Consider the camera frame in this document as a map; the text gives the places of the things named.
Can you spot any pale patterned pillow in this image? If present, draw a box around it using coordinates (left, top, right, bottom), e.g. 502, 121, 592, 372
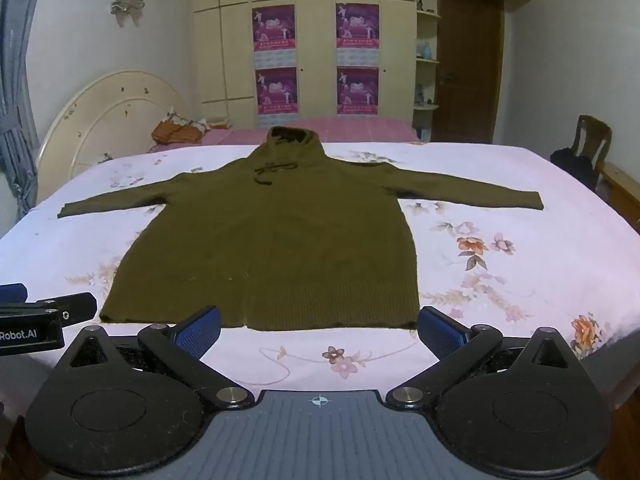
192, 115, 234, 133

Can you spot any purple wall poster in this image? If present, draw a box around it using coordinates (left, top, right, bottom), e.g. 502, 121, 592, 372
336, 65, 380, 116
335, 2, 381, 50
252, 4, 297, 54
255, 67, 300, 117

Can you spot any cream round headboard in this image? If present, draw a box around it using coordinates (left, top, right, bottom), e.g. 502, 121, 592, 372
37, 70, 202, 202

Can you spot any black bag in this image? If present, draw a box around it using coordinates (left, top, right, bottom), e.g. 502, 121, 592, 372
550, 147, 599, 192

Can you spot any cream corner shelf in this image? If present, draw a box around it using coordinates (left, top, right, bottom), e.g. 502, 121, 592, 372
414, 0, 444, 143

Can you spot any pink bedspread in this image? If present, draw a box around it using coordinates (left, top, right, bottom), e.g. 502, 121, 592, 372
149, 116, 425, 153

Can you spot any brown wooden door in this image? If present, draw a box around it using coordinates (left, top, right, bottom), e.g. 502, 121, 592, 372
432, 0, 505, 144

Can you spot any olive green hooded sweater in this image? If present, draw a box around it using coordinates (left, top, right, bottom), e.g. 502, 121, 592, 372
56, 126, 545, 332

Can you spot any wooden side furniture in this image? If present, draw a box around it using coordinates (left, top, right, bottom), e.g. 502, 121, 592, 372
597, 160, 640, 234

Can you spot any grey blue curtain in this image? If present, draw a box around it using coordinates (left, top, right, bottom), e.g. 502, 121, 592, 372
0, 0, 51, 222

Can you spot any brown wooden chair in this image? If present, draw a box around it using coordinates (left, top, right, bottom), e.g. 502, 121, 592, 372
570, 114, 614, 181

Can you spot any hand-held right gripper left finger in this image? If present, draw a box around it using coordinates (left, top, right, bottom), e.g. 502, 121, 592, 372
62, 305, 253, 410

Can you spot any cream wardrobe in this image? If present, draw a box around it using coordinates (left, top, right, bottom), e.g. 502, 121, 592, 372
189, 0, 418, 131

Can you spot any orange cloth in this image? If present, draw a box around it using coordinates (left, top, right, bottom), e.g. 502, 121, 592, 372
151, 110, 208, 145

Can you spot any white floral bed sheet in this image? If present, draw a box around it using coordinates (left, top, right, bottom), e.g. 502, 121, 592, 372
0, 141, 640, 461

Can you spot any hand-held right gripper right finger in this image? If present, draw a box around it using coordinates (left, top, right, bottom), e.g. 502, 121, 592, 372
385, 305, 581, 410

